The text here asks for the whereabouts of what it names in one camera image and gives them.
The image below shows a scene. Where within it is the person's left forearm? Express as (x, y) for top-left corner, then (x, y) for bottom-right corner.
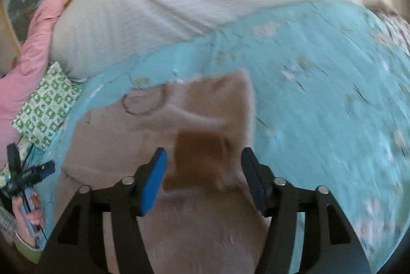
(14, 231), (43, 262)

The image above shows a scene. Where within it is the green checked pillow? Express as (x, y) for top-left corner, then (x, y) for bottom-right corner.
(12, 62), (83, 151)

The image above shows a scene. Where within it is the beige fuzzy sweater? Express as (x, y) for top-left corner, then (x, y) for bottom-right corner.
(53, 69), (273, 274)

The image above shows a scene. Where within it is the person's left hand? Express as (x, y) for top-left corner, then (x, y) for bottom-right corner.
(12, 191), (45, 247)

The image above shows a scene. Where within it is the blue floral bedsheet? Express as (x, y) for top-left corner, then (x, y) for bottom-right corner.
(32, 0), (410, 271)

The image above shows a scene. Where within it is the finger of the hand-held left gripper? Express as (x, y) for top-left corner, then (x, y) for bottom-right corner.
(30, 160), (56, 172)
(32, 169), (54, 181)

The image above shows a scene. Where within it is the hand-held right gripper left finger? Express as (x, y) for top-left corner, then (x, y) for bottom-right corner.
(35, 147), (169, 274)

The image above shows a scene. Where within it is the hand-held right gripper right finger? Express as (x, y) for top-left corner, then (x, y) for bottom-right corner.
(241, 147), (372, 274)

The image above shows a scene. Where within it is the pink quilt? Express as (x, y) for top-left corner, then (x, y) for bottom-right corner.
(0, 0), (65, 146)

